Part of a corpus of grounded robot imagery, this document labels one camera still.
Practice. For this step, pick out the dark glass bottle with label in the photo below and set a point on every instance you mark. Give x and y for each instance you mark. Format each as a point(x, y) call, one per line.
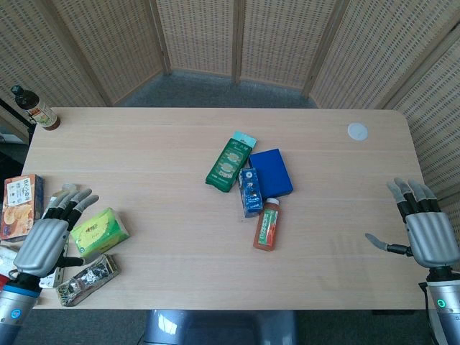
point(41, 113)

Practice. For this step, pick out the shiny foil snack pack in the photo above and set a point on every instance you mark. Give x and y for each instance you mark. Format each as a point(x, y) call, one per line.
point(88, 280)

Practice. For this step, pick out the green biscuit package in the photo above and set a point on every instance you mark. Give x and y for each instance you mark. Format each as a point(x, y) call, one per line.
point(226, 163)

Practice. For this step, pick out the blue milk carton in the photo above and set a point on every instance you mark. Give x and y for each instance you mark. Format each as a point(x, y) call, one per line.
point(250, 194)

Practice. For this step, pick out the green tissue pack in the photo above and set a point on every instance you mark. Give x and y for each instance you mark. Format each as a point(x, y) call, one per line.
point(98, 231)

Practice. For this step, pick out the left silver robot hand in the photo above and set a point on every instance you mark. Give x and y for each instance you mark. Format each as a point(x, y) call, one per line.
point(41, 240)

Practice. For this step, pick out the woven folding screen panel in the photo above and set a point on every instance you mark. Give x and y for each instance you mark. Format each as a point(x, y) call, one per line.
point(197, 32)
point(377, 50)
point(32, 54)
point(438, 136)
point(284, 36)
point(115, 39)

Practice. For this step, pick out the red object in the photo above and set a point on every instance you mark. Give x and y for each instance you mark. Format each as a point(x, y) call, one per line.
point(3, 281)

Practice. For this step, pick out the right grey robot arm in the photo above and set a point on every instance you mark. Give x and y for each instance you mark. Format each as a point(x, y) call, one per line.
point(445, 309)

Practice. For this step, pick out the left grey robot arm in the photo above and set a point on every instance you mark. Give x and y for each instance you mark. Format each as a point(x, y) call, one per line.
point(14, 309)

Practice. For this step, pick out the orange juice bottle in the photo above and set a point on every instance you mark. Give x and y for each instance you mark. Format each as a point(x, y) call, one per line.
point(266, 230)

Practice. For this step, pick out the plain blue box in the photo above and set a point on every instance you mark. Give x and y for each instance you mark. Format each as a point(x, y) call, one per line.
point(273, 172)

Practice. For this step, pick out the white paper item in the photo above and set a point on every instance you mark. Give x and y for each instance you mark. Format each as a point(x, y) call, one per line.
point(5, 257)

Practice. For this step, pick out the orange snack box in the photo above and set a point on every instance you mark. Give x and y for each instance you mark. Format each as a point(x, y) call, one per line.
point(19, 205)

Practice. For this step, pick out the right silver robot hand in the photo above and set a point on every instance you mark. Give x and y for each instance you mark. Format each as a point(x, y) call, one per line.
point(429, 237)

